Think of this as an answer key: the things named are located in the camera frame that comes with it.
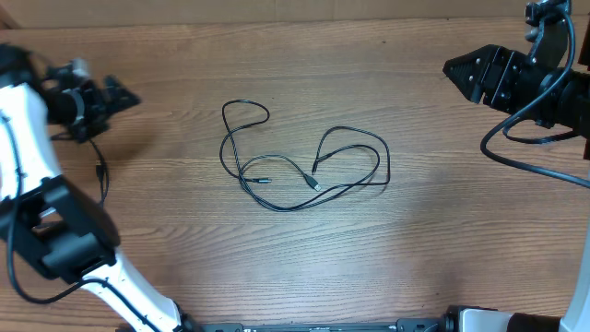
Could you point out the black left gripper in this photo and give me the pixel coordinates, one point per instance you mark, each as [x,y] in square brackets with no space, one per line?
[100,107]

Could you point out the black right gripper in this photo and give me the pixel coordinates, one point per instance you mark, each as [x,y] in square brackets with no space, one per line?
[502,74]

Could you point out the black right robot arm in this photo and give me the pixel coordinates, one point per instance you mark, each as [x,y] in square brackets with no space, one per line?
[567,105]

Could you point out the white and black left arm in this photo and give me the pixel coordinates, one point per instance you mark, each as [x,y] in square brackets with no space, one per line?
[46,220]

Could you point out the brown cardboard wall panel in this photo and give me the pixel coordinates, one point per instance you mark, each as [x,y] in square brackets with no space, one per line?
[49,14]

